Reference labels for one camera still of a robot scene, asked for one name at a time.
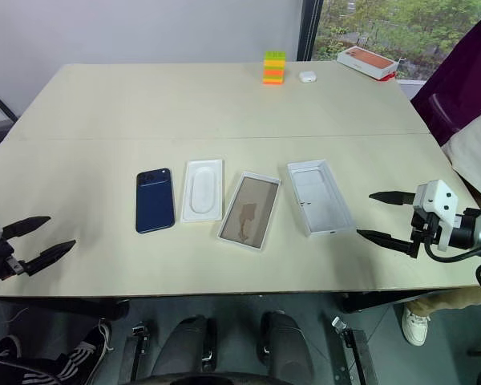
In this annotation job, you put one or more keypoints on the black white striped sneaker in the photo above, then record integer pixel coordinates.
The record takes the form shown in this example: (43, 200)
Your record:
(64, 357)

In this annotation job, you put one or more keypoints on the colourful toy brick stack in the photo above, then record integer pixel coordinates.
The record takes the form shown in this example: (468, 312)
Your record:
(274, 68)

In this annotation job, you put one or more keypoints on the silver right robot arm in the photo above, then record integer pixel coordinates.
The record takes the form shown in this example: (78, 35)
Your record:
(479, 232)

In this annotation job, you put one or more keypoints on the person in purple jacket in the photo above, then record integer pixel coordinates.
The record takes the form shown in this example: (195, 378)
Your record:
(465, 60)

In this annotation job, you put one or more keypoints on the dark grey rounded shape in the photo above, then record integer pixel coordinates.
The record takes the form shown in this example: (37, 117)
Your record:
(284, 343)

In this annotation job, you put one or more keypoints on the black table frame bar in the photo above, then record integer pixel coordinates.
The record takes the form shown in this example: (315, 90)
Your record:
(64, 306)
(378, 301)

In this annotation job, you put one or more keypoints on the black window frame post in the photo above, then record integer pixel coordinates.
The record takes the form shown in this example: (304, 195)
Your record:
(309, 28)

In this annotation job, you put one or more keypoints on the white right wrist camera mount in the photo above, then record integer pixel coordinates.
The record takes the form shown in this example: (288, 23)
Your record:
(439, 200)

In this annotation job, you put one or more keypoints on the white earbuds case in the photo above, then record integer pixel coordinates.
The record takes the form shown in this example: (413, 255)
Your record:
(306, 77)

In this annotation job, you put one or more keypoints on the dark blue smartphone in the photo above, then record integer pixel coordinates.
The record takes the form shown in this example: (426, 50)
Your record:
(155, 204)

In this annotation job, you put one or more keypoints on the white phone box base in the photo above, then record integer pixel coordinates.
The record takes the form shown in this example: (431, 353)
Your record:
(320, 200)

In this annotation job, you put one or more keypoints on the black metal strut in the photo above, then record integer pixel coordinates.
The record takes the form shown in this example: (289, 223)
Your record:
(138, 349)
(356, 353)

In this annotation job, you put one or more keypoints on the orange and white box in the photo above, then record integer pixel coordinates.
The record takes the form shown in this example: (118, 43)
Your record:
(366, 60)

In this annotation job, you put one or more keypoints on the white moulded insert tray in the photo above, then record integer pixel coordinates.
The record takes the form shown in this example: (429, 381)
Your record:
(202, 192)

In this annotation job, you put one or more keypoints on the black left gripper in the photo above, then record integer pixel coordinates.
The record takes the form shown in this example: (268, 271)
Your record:
(2, 262)

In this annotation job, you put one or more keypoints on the white box lid phone print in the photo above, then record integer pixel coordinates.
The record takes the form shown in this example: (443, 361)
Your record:
(248, 212)

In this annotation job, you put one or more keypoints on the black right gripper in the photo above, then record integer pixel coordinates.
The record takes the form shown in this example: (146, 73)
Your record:
(423, 226)

